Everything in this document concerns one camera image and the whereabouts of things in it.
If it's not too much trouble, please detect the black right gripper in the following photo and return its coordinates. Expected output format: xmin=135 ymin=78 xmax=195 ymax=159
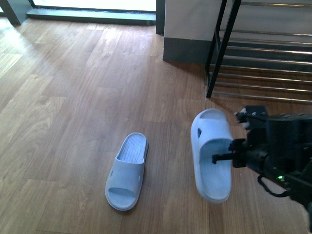
xmin=212 ymin=114 xmax=312 ymax=207

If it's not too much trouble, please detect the light blue slipper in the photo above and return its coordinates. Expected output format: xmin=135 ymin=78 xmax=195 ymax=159
xmin=191 ymin=108 xmax=233 ymax=203
xmin=105 ymin=133 xmax=148 ymax=211

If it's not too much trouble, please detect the black metal shoe rack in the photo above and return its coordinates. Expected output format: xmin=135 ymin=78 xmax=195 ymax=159
xmin=205 ymin=0 xmax=312 ymax=103

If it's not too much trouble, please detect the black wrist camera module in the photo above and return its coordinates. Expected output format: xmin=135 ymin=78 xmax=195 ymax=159
xmin=235 ymin=105 xmax=268 ymax=130

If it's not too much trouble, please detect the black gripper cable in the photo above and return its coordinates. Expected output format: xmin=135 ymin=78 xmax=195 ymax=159
xmin=257 ymin=174 xmax=292 ymax=198

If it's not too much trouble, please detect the dark window frame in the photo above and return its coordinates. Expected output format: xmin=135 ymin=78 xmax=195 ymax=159
xmin=0 ymin=0 xmax=165 ymax=35

